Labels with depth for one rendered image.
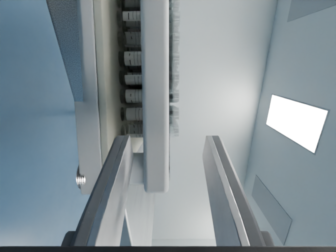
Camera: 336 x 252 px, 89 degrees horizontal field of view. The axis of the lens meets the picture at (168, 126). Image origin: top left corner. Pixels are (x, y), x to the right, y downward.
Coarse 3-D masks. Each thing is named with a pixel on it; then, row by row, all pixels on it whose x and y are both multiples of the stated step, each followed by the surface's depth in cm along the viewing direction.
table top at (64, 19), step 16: (48, 0) 15; (64, 0) 15; (64, 16) 15; (64, 32) 16; (64, 48) 17; (64, 64) 17; (80, 64) 17; (80, 80) 18; (80, 96) 19; (128, 192) 31; (144, 192) 52; (128, 208) 31; (144, 208) 52; (128, 224) 31; (144, 224) 52; (128, 240) 33; (144, 240) 52
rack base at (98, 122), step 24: (96, 0) 12; (96, 24) 12; (96, 48) 12; (120, 48) 16; (96, 72) 12; (96, 96) 13; (96, 120) 13; (120, 120) 16; (96, 144) 13; (96, 168) 13
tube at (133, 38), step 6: (120, 36) 15; (126, 36) 15; (132, 36) 15; (138, 36) 15; (174, 36) 16; (120, 42) 16; (126, 42) 16; (132, 42) 16; (138, 42) 16; (174, 42) 16
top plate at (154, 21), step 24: (144, 0) 12; (168, 0) 12; (144, 24) 12; (168, 24) 12; (144, 48) 12; (168, 48) 12; (144, 72) 12; (168, 72) 13; (144, 96) 13; (168, 96) 13; (144, 120) 13; (168, 120) 13; (144, 144) 13; (168, 144) 13; (144, 168) 13; (168, 168) 14
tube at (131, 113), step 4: (124, 108) 17; (128, 108) 17; (132, 108) 17; (136, 108) 17; (140, 108) 17; (172, 108) 17; (176, 108) 17; (120, 112) 16; (124, 112) 16; (128, 112) 16; (132, 112) 16; (136, 112) 16; (140, 112) 16; (172, 112) 16; (176, 112) 16; (120, 116) 16; (124, 116) 16; (128, 116) 16; (132, 116) 16; (136, 116) 16; (140, 116) 16; (172, 116) 17; (176, 116) 17
